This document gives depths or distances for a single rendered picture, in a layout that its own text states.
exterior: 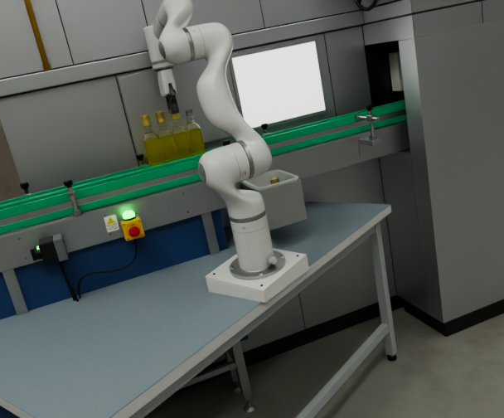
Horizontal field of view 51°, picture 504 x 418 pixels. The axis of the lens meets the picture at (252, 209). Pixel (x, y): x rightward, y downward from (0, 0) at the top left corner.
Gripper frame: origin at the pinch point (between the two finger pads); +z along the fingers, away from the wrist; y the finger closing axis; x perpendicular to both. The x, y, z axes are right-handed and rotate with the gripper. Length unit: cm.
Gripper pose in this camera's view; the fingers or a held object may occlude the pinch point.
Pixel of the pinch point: (172, 108)
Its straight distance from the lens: 216.1
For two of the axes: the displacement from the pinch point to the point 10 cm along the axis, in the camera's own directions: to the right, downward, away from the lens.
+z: 1.9, 9.4, 2.8
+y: 3.5, 2.0, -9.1
